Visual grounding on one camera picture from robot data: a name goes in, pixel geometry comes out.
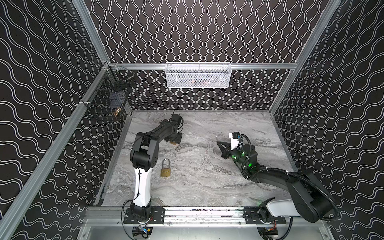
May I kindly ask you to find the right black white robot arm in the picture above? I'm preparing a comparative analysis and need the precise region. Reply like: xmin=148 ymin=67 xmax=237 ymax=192
xmin=217 ymin=141 xmax=340 ymax=223

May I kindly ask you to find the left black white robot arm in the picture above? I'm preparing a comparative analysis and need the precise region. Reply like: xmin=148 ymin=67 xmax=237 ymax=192
xmin=129 ymin=114 xmax=184 ymax=223

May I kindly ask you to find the large brass padlock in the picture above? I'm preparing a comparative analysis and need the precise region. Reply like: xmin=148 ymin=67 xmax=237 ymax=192
xmin=161 ymin=158 xmax=171 ymax=178

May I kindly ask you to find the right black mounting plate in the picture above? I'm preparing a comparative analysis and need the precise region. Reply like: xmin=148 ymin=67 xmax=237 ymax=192
xmin=242 ymin=207 xmax=287 ymax=225

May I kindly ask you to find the black mounting plate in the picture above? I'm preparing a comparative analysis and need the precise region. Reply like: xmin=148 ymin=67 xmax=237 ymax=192
xmin=242 ymin=207 xmax=287 ymax=225
xmin=123 ymin=207 xmax=165 ymax=225

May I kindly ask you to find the brass item in black basket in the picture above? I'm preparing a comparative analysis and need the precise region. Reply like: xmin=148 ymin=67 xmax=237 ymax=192
xmin=113 ymin=108 xmax=122 ymax=116

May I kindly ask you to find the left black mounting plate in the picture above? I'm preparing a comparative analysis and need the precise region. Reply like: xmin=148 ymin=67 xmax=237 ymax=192
xmin=123 ymin=207 xmax=165 ymax=225

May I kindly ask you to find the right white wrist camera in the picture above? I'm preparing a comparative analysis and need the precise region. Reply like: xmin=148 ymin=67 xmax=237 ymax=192
xmin=229 ymin=132 xmax=244 ymax=150

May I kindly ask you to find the white mesh wall basket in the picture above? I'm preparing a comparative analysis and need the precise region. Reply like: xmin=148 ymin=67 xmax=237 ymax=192
xmin=165 ymin=62 xmax=232 ymax=89

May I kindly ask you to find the black wire wall basket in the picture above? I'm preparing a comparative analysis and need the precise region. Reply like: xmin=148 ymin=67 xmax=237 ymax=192
xmin=86 ymin=66 xmax=136 ymax=123

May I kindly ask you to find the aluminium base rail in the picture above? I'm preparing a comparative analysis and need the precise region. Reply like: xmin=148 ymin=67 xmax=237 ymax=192
xmin=85 ymin=206 xmax=326 ymax=226

